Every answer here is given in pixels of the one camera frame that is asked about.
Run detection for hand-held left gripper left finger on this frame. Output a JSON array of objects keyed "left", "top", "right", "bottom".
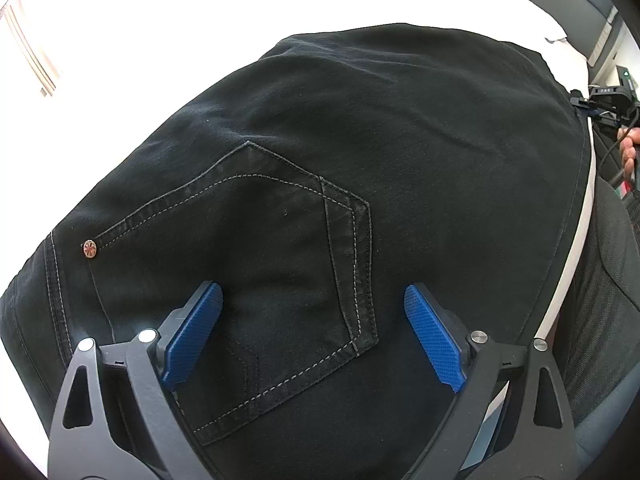
[{"left": 47, "top": 281, "right": 224, "bottom": 480}]

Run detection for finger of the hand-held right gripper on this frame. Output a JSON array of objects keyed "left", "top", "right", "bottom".
[{"left": 569, "top": 89, "right": 607, "bottom": 120}]

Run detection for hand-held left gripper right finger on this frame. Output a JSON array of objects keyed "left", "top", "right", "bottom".
[{"left": 404, "top": 283, "right": 581, "bottom": 480}]

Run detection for black denim pants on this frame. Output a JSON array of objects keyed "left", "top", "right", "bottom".
[{"left": 0, "top": 22, "right": 596, "bottom": 480}]

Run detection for person's right hand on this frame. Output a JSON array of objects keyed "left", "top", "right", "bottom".
[{"left": 619, "top": 127, "right": 640, "bottom": 177}]

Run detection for black cable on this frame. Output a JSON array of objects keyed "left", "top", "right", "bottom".
[{"left": 597, "top": 110, "right": 640, "bottom": 186}]

